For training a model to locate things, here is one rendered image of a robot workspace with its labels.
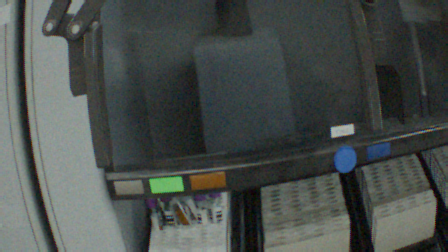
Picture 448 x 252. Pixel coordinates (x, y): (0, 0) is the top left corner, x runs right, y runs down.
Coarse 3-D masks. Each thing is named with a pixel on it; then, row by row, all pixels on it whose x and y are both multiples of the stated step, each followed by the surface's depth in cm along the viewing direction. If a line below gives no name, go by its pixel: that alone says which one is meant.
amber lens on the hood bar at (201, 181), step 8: (192, 176) 132; (200, 176) 132; (208, 176) 132; (216, 176) 132; (224, 176) 132; (192, 184) 132; (200, 184) 132; (208, 184) 132; (216, 184) 132; (224, 184) 132
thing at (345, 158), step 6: (342, 150) 131; (348, 150) 131; (336, 156) 131; (342, 156) 131; (348, 156) 131; (354, 156) 131; (336, 162) 131; (342, 162) 131; (348, 162) 131; (354, 162) 131; (342, 168) 131; (348, 168) 131
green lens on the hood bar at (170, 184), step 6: (150, 180) 132; (156, 180) 132; (162, 180) 132; (168, 180) 132; (174, 180) 132; (180, 180) 132; (150, 186) 132; (156, 186) 132; (162, 186) 132; (168, 186) 132; (174, 186) 132; (180, 186) 132; (156, 192) 133
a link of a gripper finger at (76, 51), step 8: (64, 16) 55; (72, 16) 55; (64, 24) 55; (56, 32) 55; (64, 32) 55; (72, 40) 55; (80, 40) 55; (72, 48) 55; (80, 48) 55; (72, 56) 55; (80, 56) 55; (72, 64) 55; (80, 64) 55; (72, 72) 55; (80, 72) 55; (72, 80) 56; (80, 80) 56; (72, 88) 56; (80, 88) 56
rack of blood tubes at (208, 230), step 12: (192, 216) 160; (168, 228) 155; (180, 228) 154; (192, 228) 154; (204, 228) 153; (216, 228) 153; (228, 228) 159; (156, 240) 150; (168, 240) 149; (180, 240) 148; (192, 240) 148; (204, 240) 148; (216, 240) 148; (228, 240) 158
